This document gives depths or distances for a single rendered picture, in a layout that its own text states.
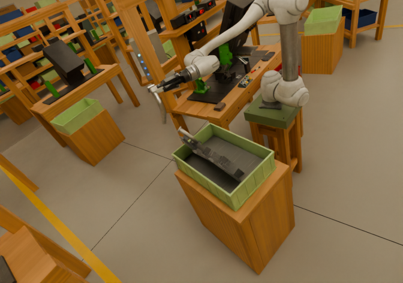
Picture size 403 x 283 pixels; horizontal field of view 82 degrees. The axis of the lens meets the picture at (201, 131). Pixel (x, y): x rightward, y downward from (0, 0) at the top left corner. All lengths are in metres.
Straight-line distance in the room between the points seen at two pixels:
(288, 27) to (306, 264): 1.70
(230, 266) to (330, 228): 0.88
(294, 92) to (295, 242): 1.24
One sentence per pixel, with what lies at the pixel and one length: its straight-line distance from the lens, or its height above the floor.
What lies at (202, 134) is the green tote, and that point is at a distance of 1.88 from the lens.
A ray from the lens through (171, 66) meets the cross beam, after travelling 2.50.
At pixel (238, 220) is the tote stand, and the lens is 1.48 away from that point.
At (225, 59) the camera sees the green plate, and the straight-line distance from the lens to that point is 2.49.
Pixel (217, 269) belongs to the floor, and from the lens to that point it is 2.27.
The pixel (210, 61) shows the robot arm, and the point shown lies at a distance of 1.43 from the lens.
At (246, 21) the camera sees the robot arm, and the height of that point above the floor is 1.65.
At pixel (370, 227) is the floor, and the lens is 2.41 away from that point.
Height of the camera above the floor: 2.06
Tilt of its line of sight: 37 degrees down
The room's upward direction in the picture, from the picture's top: 21 degrees counter-clockwise
